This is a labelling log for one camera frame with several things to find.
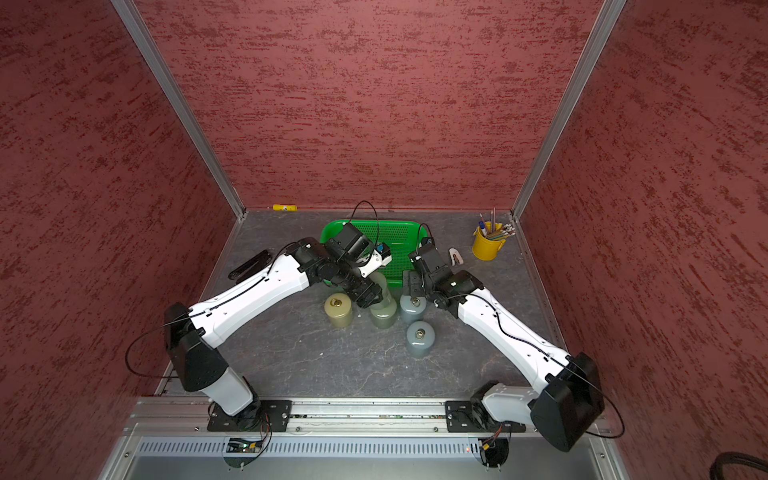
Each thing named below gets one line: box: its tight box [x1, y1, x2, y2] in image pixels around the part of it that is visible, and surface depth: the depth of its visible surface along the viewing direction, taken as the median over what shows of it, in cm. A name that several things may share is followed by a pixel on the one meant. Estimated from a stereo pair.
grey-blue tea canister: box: [400, 294, 427, 323], surface depth 87 cm
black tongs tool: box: [228, 249, 273, 284], surface depth 103 cm
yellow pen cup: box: [472, 221, 507, 261], surface depth 105 cm
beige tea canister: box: [324, 292, 353, 329], surface depth 87 cm
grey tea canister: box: [406, 321, 435, 359], surface depth 82 cm
